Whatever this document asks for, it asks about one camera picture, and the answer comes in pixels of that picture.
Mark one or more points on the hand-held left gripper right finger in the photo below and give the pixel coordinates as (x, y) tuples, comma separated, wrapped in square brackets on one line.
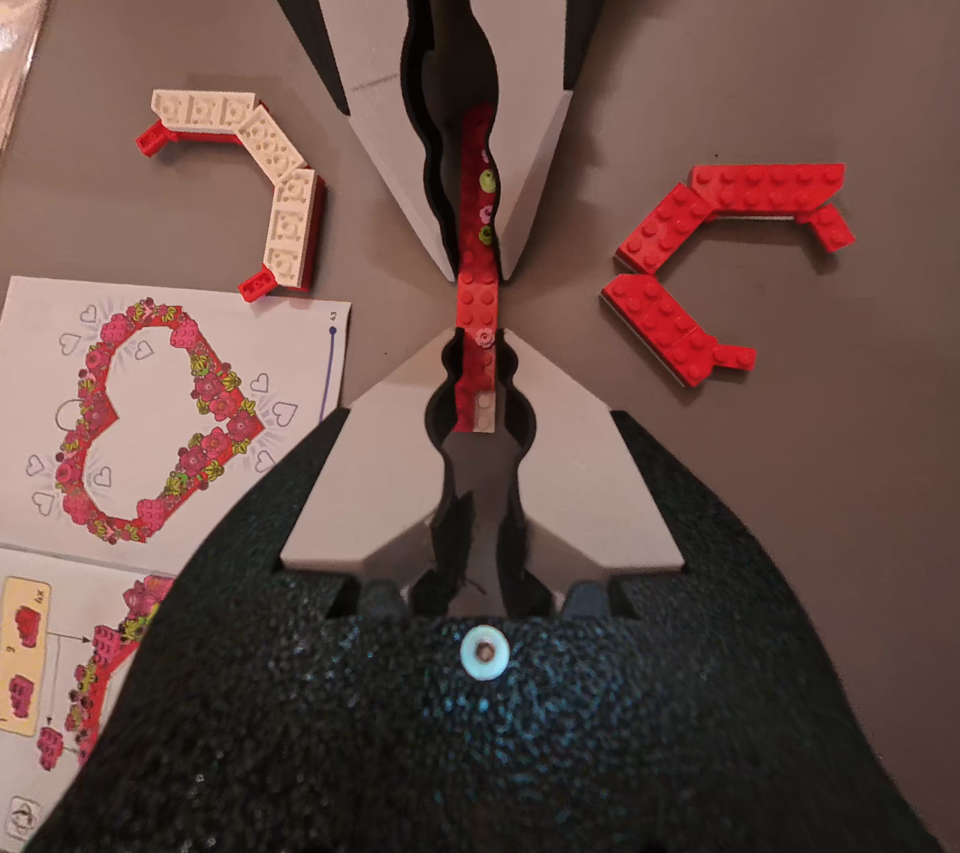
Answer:
[(600, 493)]

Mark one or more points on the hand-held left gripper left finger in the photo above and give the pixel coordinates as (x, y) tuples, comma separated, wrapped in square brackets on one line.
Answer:
[(360, 493)]

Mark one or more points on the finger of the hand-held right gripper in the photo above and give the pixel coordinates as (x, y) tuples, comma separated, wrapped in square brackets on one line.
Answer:
[(532, 43), (360, 28)]

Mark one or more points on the red lego strip with flowers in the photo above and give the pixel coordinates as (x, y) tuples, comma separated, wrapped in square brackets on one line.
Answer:
[(476, 298)]

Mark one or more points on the white lego arc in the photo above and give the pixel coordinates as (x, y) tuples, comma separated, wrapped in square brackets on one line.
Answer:
[(270, 148)]

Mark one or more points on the short red lego arc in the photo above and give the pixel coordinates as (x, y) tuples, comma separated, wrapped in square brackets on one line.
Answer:
[(652, 317)]

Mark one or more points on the lego instruction booklet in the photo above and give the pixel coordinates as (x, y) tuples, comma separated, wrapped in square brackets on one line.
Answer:
[(187, 403)]

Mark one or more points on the long red lego arc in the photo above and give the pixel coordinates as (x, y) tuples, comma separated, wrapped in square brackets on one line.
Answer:
[(750, 189)]

